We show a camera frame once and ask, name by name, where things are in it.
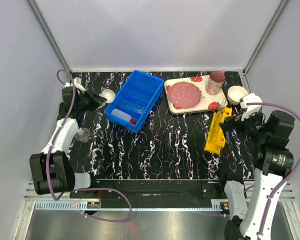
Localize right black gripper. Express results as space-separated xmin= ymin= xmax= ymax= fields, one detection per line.
xmin=219 ymin=107 xmax=269 ymax=143

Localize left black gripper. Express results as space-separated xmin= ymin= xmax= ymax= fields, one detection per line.
xmin=77 ymin=87 xmax=107 ymax=113

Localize small white dish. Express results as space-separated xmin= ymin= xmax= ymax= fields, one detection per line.
xmin=100 ymin=89 xmax=116 ymax=104

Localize glass test tube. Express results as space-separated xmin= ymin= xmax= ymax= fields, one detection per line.
xmin=217 ymin=98 xmax=228 ymax=116

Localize yellow test tube rack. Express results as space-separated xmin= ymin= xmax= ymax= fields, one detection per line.
xmin=204 ymin=107 xmax=232 ymax=155

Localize white wash bottle red cap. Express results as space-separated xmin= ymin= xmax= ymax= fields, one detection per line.
xmin=111 ymin=108 xmax=137 ymax=125

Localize blue compartment bin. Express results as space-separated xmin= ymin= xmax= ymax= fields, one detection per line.
xmin=104 ymin=70 xmax=164 ymax=133

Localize glass flask with stopper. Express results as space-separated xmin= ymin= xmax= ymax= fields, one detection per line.
xmin=74 ymin=128 xmax=91 ymax=143

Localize small glass beaker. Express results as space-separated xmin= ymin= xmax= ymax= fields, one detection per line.
xmin=133 ymin=101 xmax=145 ymax=115

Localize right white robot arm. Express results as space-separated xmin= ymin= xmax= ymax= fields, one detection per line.
xmin=217 ymin=110 xmax=295 ymax=240

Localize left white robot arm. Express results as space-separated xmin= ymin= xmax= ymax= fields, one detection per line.
xmin=29 ymin=84 xmax=107 ymax=198

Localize strawberry print tray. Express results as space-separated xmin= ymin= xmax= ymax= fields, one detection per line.
xmin=164 ymin=75 xmax=228 ymax=115

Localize white ceramic bowl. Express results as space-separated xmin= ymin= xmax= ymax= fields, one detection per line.
xmin=227 ymin=85 xmax=249 ymax=105

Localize pink ghost print mug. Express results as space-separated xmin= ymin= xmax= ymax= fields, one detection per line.
xmin=205 ymin=70 xmax=226 ymax=95

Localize pink polka dot plate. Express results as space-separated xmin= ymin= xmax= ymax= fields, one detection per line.
xmin=167 ymin=81 xmax=202 ymax=109

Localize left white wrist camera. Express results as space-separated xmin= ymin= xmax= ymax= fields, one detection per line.
xmin=64 ymin=77 xmax=86 ymax=92

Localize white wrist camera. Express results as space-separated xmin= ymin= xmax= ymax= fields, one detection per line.
xmin=239 ymin=93 xmax=263 ymax=121
xmin=64 ymin=77 xmax=86 ymax=92

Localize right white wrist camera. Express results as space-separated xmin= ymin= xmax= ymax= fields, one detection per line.
xmin=239 ymin=93 xmax=263 ymax=121

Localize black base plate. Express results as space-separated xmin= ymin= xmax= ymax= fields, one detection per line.
xmin=69 ymin=179 xmax=227 ymax=210

